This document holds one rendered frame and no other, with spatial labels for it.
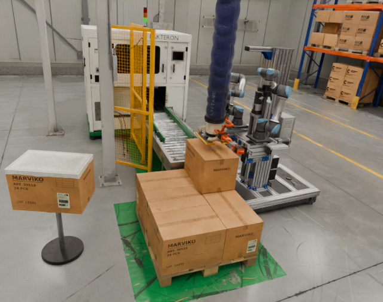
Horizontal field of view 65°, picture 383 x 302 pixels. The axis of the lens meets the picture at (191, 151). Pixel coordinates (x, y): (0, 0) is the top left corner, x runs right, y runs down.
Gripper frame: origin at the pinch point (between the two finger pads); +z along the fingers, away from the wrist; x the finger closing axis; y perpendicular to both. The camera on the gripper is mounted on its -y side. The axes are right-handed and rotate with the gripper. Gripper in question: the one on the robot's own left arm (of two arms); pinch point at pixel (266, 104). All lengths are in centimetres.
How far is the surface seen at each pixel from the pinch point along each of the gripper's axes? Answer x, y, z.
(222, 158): -3, 42, 58
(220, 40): -23, 48, -57
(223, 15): -22, 48, -78
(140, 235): -20, 124, 152
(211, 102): -27, 49, 3
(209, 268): 57, 78, 142
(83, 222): -63, 180, 152
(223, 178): -1, 39, 81
